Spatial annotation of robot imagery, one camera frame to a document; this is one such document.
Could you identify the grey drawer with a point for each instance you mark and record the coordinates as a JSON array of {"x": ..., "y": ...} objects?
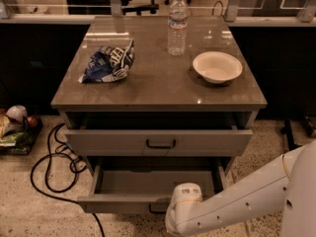
[
  {"x": 159, "y": 143},
  {"x": 142, "y": 190}
]

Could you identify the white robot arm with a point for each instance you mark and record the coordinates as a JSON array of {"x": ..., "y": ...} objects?
[{"x": 288, "y": 183}]

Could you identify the grey drawer cabinet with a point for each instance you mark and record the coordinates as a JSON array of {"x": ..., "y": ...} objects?
[{"x": 161, "y": 91}]

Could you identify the grey top drawer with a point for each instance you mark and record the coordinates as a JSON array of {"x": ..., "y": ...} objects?
[{"x": 159, "y": 143}]

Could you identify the blue white chip bag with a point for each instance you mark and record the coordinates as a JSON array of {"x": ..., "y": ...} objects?
[{"x": 109, "y": 64}]

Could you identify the white bowl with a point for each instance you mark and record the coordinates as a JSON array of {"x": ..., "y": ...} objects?
[{"x": 217, "y": 67}]

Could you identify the clear plastic water bottle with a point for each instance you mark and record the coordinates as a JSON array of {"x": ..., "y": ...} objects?
[{"x": 177, "y": 27}]

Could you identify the black stand base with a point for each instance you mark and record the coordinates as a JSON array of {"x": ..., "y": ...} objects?
[{"x": 287, "y": 132}]

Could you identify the pile of objects on floor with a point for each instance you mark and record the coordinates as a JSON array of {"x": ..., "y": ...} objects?
[{"x": 18, "y": 131}]

